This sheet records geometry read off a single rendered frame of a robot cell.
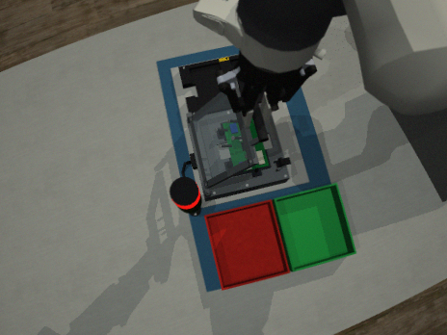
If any green open-top bin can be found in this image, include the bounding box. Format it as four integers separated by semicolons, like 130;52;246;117
272;183;356;272

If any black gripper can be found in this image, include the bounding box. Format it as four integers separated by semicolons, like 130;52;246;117
215;50;317;127

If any red open-top bin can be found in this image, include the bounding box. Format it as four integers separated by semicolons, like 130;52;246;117
204;199;290;290

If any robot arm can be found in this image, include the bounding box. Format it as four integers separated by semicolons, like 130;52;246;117
193;0;447;116

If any green circuit board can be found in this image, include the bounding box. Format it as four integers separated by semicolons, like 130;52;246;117
245;119;269;171

